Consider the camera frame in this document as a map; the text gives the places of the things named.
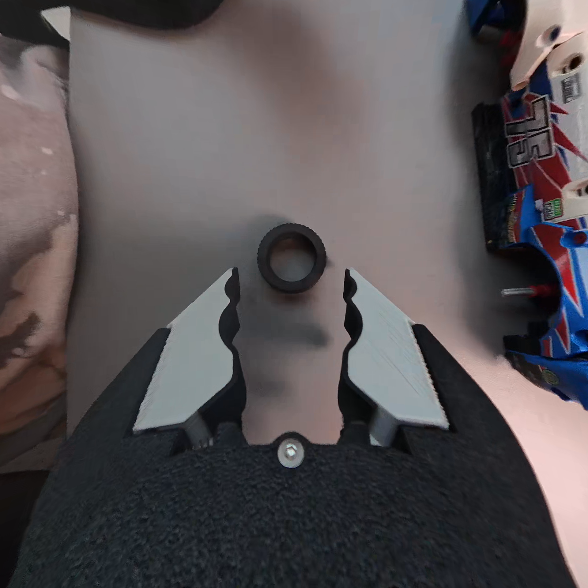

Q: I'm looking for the toy brick race car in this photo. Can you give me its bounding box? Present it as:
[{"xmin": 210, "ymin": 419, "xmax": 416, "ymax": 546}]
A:
[{"xmin": 464, "ymin": 0, "xmax": 588, "ymax": 410}]

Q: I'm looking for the black toy car tire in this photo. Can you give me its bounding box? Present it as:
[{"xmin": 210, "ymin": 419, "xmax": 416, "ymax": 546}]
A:
[{"xmin": 256, "ymin": 222, "xmax": 328, "ymax": 294}]

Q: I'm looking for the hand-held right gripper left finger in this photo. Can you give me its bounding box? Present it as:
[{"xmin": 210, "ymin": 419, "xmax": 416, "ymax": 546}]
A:
[{"xmin": 132, "ymin": 267, "xmax": 248, "ymax": 450}]

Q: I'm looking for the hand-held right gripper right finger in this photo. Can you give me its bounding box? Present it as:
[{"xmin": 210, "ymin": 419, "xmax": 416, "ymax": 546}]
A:
[{"xmin": 340, "ymin": 269, "xmax": 451, "ymax": 447}]

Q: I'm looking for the person's grey patterned sweatshirt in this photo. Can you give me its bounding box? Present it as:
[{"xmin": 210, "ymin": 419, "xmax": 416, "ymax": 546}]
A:
[{"xmin": 0, "ymin": 34, "xmax": 80, "ymax": 470}]

